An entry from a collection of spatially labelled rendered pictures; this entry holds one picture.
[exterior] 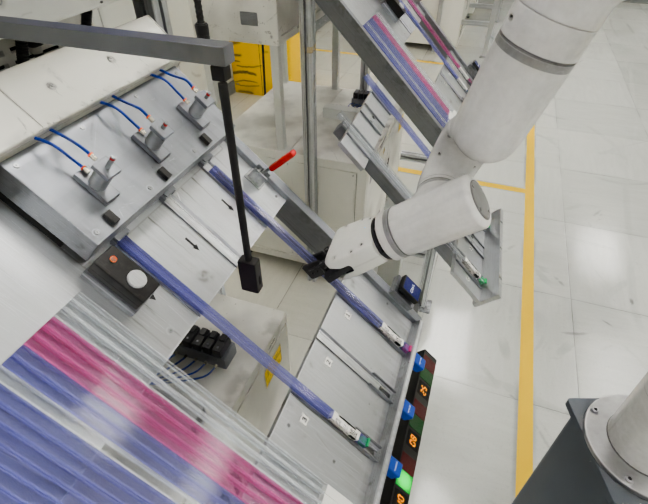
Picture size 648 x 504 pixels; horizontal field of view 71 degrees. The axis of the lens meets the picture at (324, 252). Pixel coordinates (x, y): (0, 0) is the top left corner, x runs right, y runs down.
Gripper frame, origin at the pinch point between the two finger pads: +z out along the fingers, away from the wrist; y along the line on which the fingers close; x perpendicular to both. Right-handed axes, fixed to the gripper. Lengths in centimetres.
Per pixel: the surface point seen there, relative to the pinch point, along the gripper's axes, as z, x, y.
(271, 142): 57, -4, -92
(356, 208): 40, 34, -83
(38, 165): 1.8, -40.2, 21.9
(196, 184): 5.2, -24.7, 2.8
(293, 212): 3.2, -7.8, -8.7
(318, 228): 0.8, -2.6, -8.2
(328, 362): -0.5, 9.4, 15.0
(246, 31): 34, -39, -89
